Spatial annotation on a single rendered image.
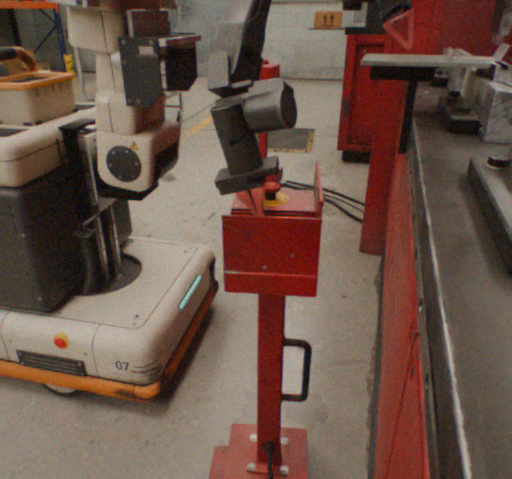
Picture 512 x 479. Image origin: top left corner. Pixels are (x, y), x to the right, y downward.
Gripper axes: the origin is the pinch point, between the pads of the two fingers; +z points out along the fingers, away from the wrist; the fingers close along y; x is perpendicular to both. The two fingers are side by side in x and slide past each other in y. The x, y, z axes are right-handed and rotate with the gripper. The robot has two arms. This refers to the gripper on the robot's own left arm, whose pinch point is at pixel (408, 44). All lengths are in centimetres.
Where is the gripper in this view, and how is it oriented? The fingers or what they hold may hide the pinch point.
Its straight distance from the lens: 114.2
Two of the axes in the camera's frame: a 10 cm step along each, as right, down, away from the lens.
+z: 4.6, 8.5, 2.6
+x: -8.4, 3.2, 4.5
